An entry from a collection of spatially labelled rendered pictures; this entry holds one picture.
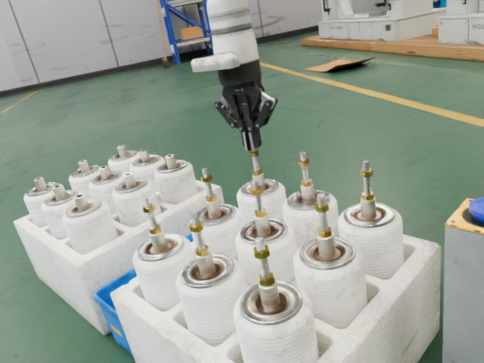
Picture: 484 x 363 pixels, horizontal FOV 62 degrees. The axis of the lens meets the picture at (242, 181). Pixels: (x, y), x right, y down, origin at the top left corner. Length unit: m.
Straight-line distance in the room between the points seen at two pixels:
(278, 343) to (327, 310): 0.12
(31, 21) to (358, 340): 6.73
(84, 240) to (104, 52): 6.08
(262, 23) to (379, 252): 6.65
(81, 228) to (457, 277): 0.67
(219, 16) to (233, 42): 0.04
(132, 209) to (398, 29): 3.31
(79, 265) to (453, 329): 0.64
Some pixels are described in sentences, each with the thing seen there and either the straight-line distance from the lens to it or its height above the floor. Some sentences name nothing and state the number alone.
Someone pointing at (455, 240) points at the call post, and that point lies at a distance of 0.52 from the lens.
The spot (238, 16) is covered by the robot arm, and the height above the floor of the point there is 0.56.
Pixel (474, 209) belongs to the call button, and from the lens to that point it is 0.52.
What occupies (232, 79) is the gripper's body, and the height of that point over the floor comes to 0.47.
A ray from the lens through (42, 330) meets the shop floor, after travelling 1.07.
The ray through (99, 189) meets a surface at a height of 0.24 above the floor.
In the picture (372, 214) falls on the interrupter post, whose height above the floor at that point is 0.26.
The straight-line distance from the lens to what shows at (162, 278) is 0.64.
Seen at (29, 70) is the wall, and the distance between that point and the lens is 7.06.
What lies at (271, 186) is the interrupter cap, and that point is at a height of 0.25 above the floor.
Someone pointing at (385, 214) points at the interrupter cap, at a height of 0.25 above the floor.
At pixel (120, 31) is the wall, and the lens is 6.86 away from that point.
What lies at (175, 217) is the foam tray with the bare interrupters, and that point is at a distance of 0.95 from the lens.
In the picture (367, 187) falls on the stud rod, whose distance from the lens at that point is 0.63.
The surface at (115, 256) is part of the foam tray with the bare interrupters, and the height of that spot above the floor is 0.16.
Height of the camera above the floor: 0.57
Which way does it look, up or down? 23 degrees down
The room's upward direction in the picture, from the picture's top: 11 degrees counter-clockwise
